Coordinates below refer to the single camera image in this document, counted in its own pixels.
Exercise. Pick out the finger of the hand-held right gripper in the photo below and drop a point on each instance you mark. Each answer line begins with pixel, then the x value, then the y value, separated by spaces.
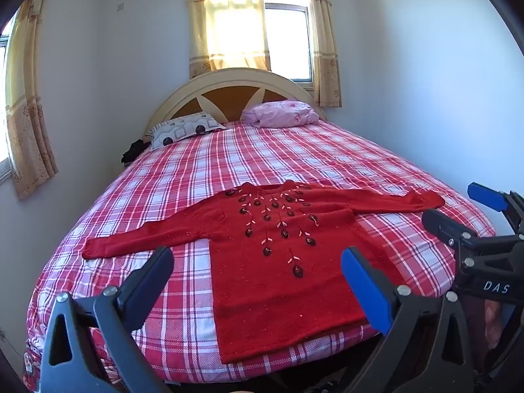
pixel 444 223
pixel 487 196

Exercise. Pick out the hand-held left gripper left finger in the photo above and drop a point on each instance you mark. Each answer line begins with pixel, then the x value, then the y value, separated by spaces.
pixel 160 265

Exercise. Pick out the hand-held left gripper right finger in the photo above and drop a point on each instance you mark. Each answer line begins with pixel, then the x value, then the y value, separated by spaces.
pixel 362 280

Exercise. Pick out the red knitted sweater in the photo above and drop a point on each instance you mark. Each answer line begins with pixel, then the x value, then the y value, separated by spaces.
pixel 266 294

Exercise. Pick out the bed with red plaid sheet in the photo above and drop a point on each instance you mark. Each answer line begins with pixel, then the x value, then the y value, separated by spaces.
pixel 184 172

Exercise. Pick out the dark cloth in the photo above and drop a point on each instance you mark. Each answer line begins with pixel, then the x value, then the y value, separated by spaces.
pixel 134 151

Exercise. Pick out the grey patterned pillow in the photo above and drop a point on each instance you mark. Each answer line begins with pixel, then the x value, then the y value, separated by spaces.
pixel 186 129

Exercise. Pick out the cream wooden headboard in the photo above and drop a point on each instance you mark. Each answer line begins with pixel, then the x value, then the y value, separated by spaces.
pixel 229 98

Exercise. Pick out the pink pillow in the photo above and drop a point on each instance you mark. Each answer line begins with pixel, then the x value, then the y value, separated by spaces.
pixel 282 114

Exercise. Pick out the beige side curtain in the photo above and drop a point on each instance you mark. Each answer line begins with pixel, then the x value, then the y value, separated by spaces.
pixel 28 110

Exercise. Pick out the narrow beige curtain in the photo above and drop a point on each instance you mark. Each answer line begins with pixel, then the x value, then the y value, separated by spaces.
pixel 325 49

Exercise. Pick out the wide beige curtain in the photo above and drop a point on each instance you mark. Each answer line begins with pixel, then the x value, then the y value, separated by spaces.
pixel 213 41

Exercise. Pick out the side window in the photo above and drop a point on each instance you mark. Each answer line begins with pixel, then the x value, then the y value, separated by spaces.
pixel 3 90

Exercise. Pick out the window behind headboard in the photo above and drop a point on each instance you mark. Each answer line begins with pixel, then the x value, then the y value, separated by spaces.
pixel 288 41

